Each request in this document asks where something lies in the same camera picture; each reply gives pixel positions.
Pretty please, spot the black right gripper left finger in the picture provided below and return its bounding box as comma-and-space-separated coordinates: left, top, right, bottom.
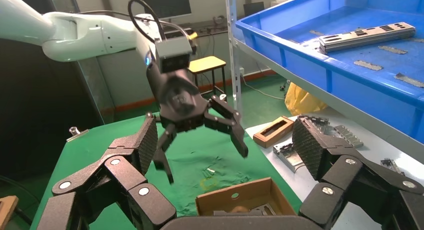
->
36, 118, 178, 230

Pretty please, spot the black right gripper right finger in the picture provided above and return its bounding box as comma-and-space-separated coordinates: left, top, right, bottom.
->
292, 117, 424, 230

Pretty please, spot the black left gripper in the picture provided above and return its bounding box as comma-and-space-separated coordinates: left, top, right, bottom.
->
146, 61, 249, 185

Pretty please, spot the open brown cardboard box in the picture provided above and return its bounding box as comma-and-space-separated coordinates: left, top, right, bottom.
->
195, 177, 297, 217

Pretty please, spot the blue plastic tray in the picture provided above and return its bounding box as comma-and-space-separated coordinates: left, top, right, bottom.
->
235, 0, 424, 144

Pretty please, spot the green table cloth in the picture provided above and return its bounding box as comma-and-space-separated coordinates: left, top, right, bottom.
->
29, 100, 303, 230

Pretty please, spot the bent metal sheet part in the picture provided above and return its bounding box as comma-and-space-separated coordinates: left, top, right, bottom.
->
298, 114, 331, 134

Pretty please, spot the yellow plastic bag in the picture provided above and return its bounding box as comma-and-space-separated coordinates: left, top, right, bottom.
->
284, 82, 329, 116

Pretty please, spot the yellow top metal stool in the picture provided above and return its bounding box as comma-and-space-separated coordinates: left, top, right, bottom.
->
188, 56, 228, 96

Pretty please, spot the grey metal shelf rack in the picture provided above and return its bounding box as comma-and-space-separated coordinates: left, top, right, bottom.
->
225, 0, 424, 164

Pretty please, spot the cluttered background desk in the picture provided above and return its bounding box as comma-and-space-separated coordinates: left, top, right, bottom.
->
165, 16, 229, 38

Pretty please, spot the stack of metal io plates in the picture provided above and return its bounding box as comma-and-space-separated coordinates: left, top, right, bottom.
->
318, 22, 417, 54

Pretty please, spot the large black monitor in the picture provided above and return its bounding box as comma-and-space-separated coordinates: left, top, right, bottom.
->
139, 0, 193, 21

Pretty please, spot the small black monitor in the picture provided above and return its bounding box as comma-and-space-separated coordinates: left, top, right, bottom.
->
243, 2, 266, 19

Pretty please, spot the wooden block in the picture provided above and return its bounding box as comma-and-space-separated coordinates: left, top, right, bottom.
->
0, 195, 19, 230

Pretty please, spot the square metal bracket tray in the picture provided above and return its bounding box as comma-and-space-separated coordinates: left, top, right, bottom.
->
273, 142, 306, 174

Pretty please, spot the slotted metal rail plate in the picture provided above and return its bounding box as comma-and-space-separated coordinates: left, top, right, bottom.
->
333, 125, 365, 148

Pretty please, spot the brown rectangular cardboard frame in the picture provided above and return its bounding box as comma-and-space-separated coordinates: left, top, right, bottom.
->
253, 116, 295, 149

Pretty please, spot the white floor cable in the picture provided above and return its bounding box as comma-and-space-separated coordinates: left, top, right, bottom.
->
241, 61, 287, 100

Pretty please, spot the folded metal bracket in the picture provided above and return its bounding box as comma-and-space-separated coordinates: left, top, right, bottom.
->
380, 158, 403, 174

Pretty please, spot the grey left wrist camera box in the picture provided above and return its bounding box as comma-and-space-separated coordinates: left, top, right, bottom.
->
154, 36, 194, 74

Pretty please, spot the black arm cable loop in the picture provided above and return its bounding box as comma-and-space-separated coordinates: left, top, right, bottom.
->
127, 0, 200, 43

